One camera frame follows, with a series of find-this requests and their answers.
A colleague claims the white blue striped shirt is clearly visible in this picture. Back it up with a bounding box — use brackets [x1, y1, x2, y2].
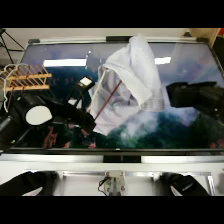
[87, 33, 168, 137]

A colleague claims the brown clothes hanger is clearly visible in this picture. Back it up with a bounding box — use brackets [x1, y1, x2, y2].
[0, 63, 53, 93]

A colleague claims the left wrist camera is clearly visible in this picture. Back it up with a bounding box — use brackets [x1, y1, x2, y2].
[66, 75, 96, 105]

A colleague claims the black tripod stand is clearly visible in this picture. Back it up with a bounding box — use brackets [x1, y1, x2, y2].
[0, 28, 26, 65]

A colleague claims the silver frame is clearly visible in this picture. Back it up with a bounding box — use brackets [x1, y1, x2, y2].
[0, 152, 224, 197]

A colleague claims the white clothes hanger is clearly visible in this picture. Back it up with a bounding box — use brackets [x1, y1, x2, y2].
[0, 63, 30, 113]

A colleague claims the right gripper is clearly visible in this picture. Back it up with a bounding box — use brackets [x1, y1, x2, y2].
[165, 81, 196, 109]

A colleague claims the black cable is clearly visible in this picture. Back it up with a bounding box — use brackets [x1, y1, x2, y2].
[97, 176, 112, 197]

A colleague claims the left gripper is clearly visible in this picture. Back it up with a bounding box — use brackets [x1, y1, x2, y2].
[68, 105, 98, 134]

